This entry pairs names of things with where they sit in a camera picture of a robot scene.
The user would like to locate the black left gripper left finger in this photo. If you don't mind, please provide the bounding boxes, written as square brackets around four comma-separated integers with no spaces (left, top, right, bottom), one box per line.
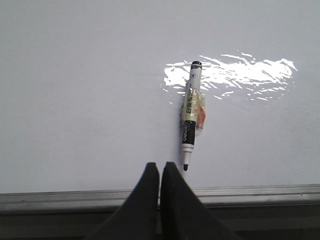
[86,162,160,240]

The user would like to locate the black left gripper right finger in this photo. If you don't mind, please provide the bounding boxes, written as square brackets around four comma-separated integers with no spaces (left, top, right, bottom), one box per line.
[160,162,240,240]

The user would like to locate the taped black whiteboard marker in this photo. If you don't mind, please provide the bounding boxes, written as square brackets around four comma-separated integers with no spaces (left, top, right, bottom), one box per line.
[181,61,206,171]

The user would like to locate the white whiteboard with aluminium frame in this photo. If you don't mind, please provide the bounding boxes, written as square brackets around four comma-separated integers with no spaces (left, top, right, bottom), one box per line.
[0,0,320,214]

